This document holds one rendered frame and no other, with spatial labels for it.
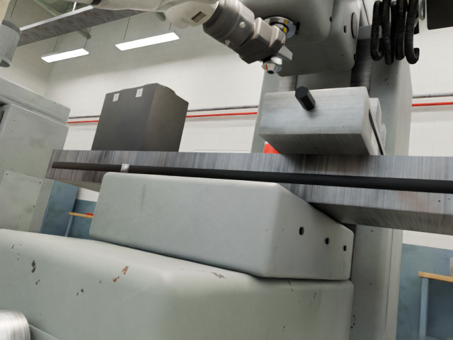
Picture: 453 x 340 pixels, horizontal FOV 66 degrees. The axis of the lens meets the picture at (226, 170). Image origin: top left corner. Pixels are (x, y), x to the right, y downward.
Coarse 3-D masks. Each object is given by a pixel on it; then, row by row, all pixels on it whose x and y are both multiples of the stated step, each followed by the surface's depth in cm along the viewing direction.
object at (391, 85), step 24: (360, 48) 110; (264, 72) 127; (336, 72) 113; (360, 72) 108; (384, 72) 105; (408, 72) 124; (384, 96) 103; (408, 96) 128; (384, 120) 101; (408, 120) 132; (264, 144) 119; (408, 144) 137; (360, 240) 95; (384, 240) 93; (360, 264) 94; (384, 264) 92; (360, 288) 92; (384, 288) 91; (360, 312) 91; (384, 312) 93; (360, 336) 89; (384, 336) 95
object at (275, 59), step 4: (272, 56) 78; (276, 56) 78; (264, 60) 79; (268, 60) 78; (272, 60) 78; (276, 60) 78; (280, 60) 79; (264, 64) 80; (276, 64) 79; (280, 64) 79; (264, 68) 81; (280, 68) 80
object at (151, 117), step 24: (120, 96) 93; (144, 96) 87; (168, 96) 88; (120, 120) 90; (144, 120) 84; (168, 120) 88; (96, 144) 94; (120, 144) 87; (144, 144) 82; (168, 144) 88
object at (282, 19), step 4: (268, 16) 79; (272, 16) 79; (276, 16) 78; (280, 16) 78; (284, 16) 78; (264, 20) 80; (268, 20) 80; (272, 20) 80; (276, 20) 79; (280, 20) 79; (284, 20) 79; (288, 20) 79; (292, 20) 79; (288, 24) 80; (292, 24) 80; (292, 28) 81; (288, 32) 83; (292, 32) 83; (288, 36) 84
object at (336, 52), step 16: (336, 0) 88; (352, 0) 94; (336, 16) 87; (352, 16) 94; (336, 32) 87; (352, 32) 95; (288, 48) 95; (304, 48) 94; (320, 48) 93; (336, 48) 91; (352, 48) 96; (288, 64) 103; (304, 64) 102; (320, 64) 100; (336, 64) 99; (352, 64) 99
